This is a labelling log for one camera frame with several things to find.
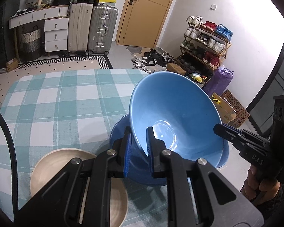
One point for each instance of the beige suitcase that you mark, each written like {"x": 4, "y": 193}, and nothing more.
{"x": 79, "y": 25}

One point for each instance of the purple bag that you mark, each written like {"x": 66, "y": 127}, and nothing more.
{"x": 219, "y": 82}

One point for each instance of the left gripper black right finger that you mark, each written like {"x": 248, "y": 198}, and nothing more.
{"x": 198, "y": 194}

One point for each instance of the dotted beige rug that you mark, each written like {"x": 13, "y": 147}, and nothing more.
{"x": 50, "y": 65}

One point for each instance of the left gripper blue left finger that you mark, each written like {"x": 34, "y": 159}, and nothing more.
{"x": 79, "y": 193}

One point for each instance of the silver suitcase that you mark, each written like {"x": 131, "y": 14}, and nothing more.
{"x": 101, "y": 30}

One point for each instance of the wooden shoe rack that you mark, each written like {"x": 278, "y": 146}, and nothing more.
{"x": 202, "y": 51}

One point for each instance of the blue bowl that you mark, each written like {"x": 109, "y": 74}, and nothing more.
{"x": 143, "y": 167}
{"x": 180, "y": 113}

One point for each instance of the brown cardboard box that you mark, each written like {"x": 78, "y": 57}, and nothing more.
{"x": 175, "y": 68}

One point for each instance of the person's right hand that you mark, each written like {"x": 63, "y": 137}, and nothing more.
{"x": 269, "y": 188}

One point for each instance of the wooden door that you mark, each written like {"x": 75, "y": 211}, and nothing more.
{"x": 141, "y": 22}

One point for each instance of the teal plaid tablecloth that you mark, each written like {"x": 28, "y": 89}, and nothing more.
{"x": 71, "y": 109}

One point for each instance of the woven laundry basket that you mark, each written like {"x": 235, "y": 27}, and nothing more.
{"x": 31, "y": 44}

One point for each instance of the white drawer desk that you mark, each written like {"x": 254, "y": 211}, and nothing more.
{"x": 53, "y": 22}

